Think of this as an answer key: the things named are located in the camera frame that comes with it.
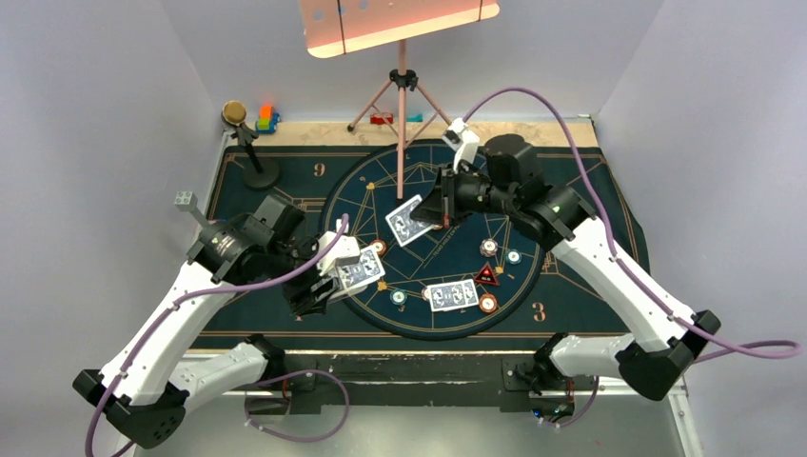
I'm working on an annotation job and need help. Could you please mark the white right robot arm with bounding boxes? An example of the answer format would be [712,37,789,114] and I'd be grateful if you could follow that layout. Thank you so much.
[411,130,721,401]

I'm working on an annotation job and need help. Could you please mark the round brass bell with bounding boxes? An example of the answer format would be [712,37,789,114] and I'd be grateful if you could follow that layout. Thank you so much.
[221,100,281,190]

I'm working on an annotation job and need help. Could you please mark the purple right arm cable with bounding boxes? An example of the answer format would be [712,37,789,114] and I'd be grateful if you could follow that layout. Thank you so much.
[463,87,804,428]

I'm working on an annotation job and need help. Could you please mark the orange poker chip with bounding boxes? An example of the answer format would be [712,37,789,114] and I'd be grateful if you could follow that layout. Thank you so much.
[479,293,499,314]
[369,239,387,257]

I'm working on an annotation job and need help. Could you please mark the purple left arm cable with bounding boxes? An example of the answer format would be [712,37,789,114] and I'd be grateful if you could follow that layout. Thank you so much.
[84,212,351,457]

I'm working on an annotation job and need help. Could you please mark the red triangular dealer button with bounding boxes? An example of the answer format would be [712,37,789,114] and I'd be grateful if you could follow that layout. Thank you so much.
[474,263,500,287]

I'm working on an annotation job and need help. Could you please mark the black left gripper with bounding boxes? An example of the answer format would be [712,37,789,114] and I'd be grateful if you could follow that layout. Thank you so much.
[263,231,340,314]

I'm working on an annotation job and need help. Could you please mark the pink music stand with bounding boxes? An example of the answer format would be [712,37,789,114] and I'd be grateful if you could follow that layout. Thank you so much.
[299,0,501,203]

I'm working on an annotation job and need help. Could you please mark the red teal toy blocks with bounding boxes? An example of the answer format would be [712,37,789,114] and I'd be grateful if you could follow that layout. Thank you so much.
[369,111,423,125]

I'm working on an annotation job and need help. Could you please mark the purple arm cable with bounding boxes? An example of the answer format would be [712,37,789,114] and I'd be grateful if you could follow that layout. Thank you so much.
[463,87,804,428]
[84,212,351,457]

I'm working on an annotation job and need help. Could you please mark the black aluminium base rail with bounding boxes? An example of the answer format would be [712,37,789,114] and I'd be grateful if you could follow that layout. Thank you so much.
[128,343,688,418]

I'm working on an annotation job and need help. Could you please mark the colourful toy brick train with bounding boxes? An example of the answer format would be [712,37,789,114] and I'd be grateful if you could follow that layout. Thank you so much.
[255,105,280,134]

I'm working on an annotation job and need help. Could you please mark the blue playing card box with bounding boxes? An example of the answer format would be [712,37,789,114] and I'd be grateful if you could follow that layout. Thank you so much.
[334,246,385,298]

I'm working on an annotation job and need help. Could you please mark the dark green poker mat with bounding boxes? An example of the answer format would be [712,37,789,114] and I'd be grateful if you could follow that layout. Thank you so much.
[195,143,677,354]

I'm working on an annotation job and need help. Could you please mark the green poker chip stack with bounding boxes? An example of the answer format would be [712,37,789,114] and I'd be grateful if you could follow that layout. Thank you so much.
[389,289,407,307]

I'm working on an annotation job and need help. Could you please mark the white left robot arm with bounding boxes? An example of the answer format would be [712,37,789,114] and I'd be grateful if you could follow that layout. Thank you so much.
[72,195,360,448]

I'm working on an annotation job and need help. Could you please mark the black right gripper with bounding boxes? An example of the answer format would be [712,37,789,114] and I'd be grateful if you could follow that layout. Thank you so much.
[411,161,518,227]

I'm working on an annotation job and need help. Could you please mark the round dark poker mat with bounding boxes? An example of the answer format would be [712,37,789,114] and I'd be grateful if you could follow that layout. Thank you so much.
[315,146,544,341]

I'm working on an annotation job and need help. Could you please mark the face up court card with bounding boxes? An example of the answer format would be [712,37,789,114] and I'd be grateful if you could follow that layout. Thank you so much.
[384,194,434,247]

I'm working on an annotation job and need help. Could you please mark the blue backed playing card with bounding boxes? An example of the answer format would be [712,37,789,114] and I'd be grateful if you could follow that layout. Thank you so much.
[445,280,479,310]
[426,284,453,312]

